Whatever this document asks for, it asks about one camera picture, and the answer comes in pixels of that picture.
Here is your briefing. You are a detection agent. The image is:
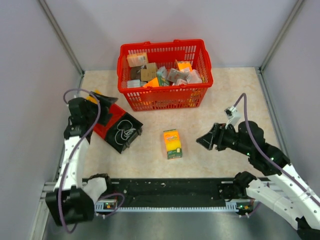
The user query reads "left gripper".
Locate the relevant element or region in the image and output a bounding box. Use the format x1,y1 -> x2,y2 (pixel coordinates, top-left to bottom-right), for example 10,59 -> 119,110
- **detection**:
84,91 -> 117,126

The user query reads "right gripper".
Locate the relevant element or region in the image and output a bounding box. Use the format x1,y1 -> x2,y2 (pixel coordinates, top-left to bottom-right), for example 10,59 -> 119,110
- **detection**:
196,121 -> 252,156

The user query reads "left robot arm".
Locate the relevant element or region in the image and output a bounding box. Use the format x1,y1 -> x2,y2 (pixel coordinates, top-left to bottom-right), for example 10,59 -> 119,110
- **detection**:
45,90 -> 118,232

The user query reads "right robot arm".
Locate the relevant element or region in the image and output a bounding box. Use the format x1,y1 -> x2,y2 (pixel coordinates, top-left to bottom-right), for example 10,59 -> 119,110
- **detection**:
196,121 -> 320,240

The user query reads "red plastic bin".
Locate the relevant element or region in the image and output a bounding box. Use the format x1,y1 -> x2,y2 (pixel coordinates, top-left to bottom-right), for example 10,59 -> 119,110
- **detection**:
93,104 -> 126,140

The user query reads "yellow plastic bin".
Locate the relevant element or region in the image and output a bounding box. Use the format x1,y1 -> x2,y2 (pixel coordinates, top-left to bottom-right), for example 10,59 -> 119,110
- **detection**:
86,89 -> 101,104

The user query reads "black plastic bin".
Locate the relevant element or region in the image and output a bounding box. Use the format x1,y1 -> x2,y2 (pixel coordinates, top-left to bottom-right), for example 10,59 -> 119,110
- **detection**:
105,113 -> 143,154

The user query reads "sponge daddy package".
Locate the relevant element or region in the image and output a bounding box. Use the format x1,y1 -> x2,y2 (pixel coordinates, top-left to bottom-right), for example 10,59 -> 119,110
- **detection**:
163,129 -> 183,160

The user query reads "red plastic shopping basket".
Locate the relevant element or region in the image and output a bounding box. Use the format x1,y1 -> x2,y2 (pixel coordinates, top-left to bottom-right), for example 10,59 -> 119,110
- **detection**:
117,39 -> 214,111

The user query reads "brown cardboard box in basket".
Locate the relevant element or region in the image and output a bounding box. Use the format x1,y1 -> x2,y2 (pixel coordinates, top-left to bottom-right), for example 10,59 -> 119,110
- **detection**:
140,62 -> 158,82

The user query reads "orange box in basket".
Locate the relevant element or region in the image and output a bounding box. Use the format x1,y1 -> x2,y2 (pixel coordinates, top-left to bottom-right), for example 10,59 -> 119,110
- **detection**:
126,52 -> 149,68

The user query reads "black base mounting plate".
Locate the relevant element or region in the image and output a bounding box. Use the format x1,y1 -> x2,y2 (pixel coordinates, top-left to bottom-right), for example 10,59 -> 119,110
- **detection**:
101,178 -> 248,208

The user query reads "clear packet in basket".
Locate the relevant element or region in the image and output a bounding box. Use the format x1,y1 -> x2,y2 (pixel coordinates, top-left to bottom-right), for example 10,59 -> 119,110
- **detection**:
166,68 -> 189,84

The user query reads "orange sponge pack in basket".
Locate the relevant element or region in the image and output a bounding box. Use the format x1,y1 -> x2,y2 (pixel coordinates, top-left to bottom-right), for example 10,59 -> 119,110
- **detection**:
175,60 -> 193,73

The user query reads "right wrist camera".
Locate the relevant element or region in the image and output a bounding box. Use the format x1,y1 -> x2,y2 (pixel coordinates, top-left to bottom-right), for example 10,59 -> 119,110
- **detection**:
224,106 -> 241,129

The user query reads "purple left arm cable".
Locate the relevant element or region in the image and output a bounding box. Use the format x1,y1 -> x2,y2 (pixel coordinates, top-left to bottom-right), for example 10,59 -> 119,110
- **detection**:
58,88 -> 126,234

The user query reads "aluminium frame rail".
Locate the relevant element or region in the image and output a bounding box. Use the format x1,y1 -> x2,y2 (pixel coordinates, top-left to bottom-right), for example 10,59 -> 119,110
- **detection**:
39,181 -> 312,213

